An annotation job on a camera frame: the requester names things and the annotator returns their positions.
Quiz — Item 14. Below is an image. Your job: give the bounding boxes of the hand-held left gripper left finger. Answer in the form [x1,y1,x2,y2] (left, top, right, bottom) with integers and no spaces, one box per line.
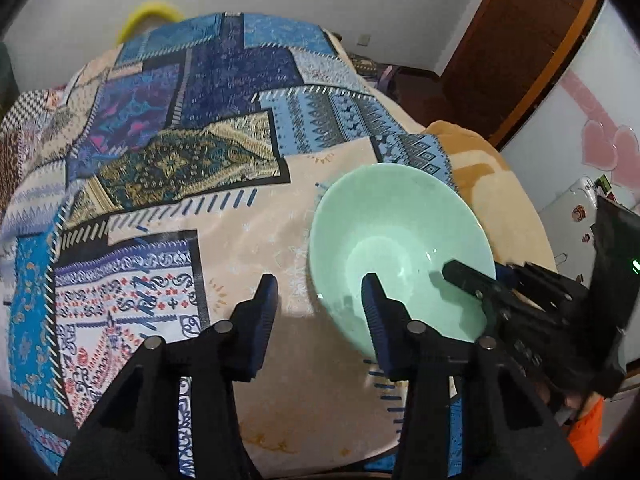
[57,273,279,480]

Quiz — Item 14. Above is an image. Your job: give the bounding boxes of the white fridge with pink hearts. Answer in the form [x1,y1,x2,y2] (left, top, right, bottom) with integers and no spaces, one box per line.
[500,0,640,221]

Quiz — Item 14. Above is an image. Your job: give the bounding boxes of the green bowl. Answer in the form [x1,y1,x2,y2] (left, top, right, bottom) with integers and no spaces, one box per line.
[308,162,497,363]

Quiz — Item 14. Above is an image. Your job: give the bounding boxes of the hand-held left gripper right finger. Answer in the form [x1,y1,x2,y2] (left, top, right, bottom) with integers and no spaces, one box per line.
[361,272,583,480]

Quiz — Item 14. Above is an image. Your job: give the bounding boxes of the patchwork tablecloth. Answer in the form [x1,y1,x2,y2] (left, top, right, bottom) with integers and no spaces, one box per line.
[0,10,466,480]

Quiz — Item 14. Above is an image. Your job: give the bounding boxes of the white case with stickers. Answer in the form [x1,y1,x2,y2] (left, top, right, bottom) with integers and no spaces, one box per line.
[537,175,608,286]

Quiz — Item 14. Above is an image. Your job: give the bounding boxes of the tan blanket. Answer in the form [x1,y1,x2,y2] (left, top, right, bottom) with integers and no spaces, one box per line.
[425,120,558,281]

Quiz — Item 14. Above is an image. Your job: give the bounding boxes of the wooden door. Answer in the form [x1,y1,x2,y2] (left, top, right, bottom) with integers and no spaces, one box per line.
[440,0,601,148]

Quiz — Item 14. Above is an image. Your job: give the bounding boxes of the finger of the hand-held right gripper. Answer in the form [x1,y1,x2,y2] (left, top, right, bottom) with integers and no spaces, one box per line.
[442,260,498,301]
[495,261,526,286]

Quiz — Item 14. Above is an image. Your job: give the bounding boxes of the dark patterned mat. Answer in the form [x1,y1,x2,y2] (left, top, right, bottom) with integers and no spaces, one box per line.
[347,52,381,78]

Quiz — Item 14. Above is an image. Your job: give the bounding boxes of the dark teal chair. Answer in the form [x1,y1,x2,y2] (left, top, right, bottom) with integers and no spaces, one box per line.
[0,42,20,111]

